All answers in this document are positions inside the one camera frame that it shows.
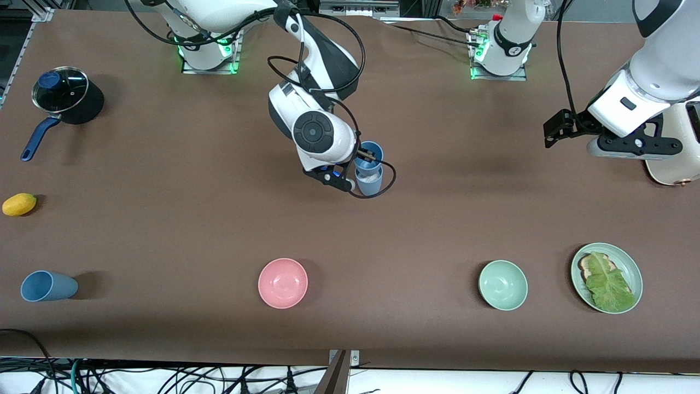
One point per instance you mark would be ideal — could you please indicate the dark slanted pole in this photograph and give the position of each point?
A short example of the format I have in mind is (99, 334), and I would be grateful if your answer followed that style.
(333, 380)

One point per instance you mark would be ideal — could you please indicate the toast bread slice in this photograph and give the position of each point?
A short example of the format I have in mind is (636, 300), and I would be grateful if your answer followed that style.
(585, 268)

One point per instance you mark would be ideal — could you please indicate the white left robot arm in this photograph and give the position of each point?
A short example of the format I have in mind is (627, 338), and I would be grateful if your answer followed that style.
(667, 65)

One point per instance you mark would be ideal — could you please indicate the cream white appliance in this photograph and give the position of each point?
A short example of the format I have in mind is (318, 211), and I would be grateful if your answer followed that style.
(672, 169)

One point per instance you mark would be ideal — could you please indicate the yellow toy lemon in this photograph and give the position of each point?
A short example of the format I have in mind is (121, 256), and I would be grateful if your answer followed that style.
(19, 204)

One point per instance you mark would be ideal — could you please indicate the mint green bowl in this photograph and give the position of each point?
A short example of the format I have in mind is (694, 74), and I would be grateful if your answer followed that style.
(503, 285)

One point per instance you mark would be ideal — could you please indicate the pink bowl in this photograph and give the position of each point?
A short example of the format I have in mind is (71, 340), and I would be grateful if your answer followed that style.
(283, 283)

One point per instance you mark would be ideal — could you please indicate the mint green plate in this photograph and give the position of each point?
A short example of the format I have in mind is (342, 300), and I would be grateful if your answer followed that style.
(631, 268)

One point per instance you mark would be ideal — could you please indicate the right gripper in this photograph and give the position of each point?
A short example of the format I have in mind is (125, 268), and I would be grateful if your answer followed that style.
(362, 158)

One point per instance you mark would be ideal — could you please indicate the brown table cover sheet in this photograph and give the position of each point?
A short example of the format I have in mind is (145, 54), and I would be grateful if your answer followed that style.
(437, 219)

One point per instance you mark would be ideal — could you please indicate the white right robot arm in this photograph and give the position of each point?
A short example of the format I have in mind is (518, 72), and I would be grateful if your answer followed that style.
(317, 131)

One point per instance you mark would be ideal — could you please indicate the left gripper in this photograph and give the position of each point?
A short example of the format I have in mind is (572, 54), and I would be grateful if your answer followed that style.
(575, 125)

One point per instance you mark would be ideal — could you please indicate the blue plastic cup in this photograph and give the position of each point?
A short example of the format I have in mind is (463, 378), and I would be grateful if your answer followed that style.
(49, 287)
(369, 189)
(371, 146)

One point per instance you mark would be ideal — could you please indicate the green lettuce leaf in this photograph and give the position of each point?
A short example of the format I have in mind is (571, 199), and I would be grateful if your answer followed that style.
(610, 287)

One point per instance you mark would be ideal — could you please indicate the white paper wad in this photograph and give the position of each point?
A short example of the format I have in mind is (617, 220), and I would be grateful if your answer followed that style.
(371, 177)

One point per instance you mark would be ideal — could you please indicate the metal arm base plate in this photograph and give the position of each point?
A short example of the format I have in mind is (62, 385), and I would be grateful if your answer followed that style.
(519, 77)
(188, 70)

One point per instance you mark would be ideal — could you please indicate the glass pot lid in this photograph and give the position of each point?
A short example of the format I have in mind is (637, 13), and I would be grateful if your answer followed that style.
(68, 90)

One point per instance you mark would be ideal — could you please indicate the silver metal table bracket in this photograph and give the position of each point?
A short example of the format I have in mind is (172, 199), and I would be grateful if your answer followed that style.
(354, 358)

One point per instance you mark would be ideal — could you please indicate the orange toy food item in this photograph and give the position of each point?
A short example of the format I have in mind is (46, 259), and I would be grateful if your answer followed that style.
(461, 5)

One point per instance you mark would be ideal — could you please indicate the aluminium frame rail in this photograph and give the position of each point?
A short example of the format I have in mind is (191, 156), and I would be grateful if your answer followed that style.
(22, 49)

